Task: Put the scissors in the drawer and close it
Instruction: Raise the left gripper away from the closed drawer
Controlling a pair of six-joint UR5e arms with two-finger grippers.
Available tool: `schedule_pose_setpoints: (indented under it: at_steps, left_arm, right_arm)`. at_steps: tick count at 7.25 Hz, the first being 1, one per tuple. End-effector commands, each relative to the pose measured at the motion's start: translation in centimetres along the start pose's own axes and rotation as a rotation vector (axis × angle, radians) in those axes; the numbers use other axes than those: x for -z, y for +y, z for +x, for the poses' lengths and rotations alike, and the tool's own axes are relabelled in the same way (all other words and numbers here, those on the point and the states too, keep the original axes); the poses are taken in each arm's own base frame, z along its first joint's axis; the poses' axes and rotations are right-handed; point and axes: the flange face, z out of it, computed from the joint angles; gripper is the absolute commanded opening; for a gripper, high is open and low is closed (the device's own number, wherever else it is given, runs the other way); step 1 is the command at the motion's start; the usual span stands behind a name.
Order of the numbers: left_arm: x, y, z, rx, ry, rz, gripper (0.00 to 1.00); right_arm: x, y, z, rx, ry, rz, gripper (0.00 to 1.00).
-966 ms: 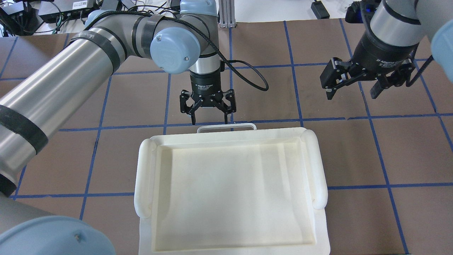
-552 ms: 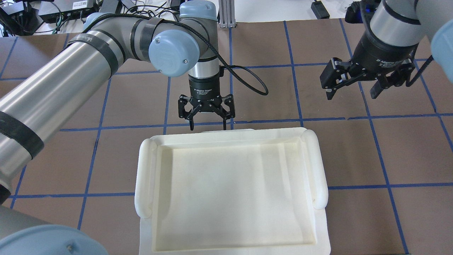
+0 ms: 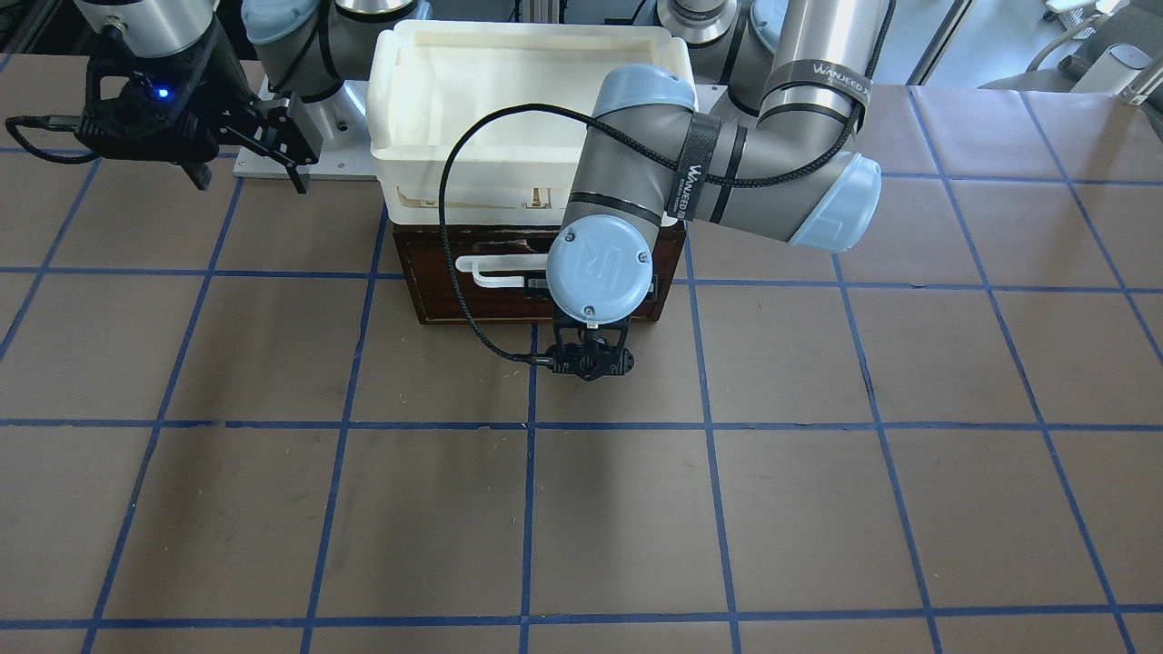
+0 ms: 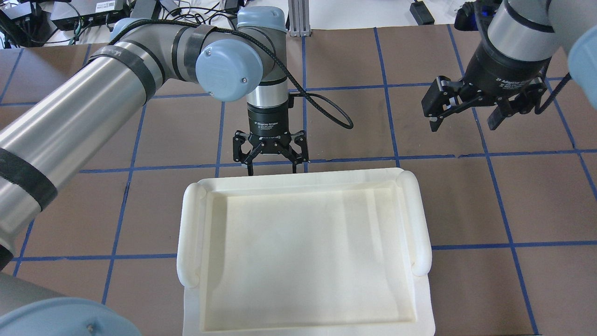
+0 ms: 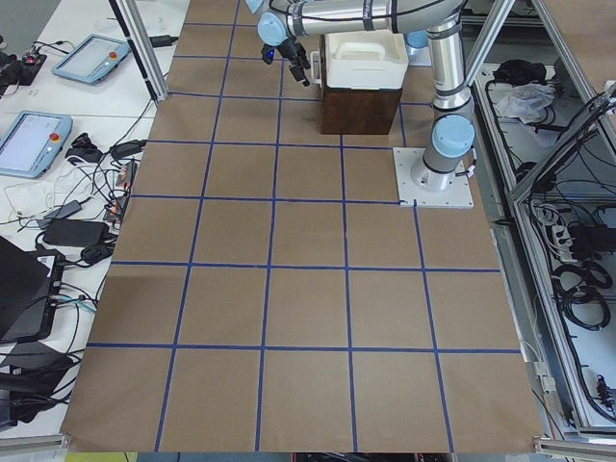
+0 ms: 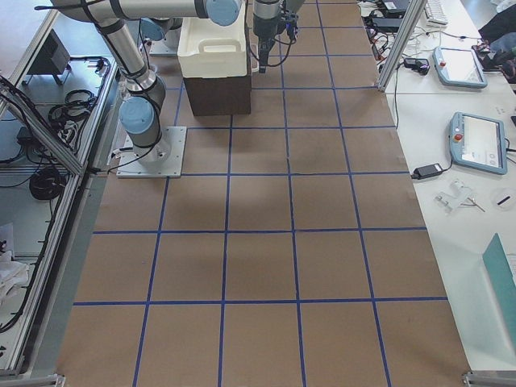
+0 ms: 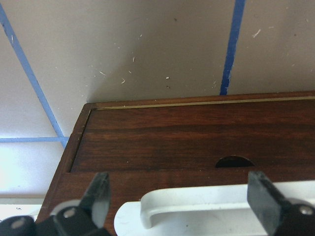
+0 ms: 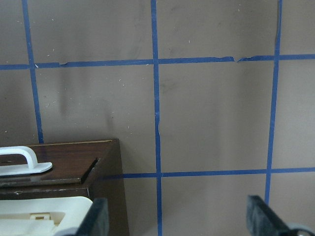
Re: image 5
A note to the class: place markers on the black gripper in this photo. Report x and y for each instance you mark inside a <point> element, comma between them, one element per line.
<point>289,49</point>

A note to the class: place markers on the white drawer handle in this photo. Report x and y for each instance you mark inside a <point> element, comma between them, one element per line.
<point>315,70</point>

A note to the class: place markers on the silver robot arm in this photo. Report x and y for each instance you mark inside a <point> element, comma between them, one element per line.
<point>417,40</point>
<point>282,23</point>

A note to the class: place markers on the dark brown wooden cabinet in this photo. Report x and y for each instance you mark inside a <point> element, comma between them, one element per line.
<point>358,112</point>

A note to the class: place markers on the white plastic tray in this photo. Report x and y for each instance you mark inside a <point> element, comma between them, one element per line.
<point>375,60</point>

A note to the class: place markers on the upper teach pendant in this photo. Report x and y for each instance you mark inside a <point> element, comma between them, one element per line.
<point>92,60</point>

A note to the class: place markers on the teach pendant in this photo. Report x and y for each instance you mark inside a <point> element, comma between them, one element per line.
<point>32,143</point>
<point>92,60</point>

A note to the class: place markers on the white crumpled cloth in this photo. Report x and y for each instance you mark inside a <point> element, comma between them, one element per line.
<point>528,103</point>

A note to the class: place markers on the lower teach pendant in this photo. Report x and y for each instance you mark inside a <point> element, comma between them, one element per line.
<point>32,143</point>

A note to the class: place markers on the black power brick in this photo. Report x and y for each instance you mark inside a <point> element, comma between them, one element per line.
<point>78,233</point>

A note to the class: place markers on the black computer box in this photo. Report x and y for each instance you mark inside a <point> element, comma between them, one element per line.
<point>29,281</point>

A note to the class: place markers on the aluminium frame post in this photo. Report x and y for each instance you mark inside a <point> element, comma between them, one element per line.
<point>128,16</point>

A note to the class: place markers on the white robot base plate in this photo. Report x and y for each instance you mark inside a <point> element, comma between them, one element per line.
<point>420,187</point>

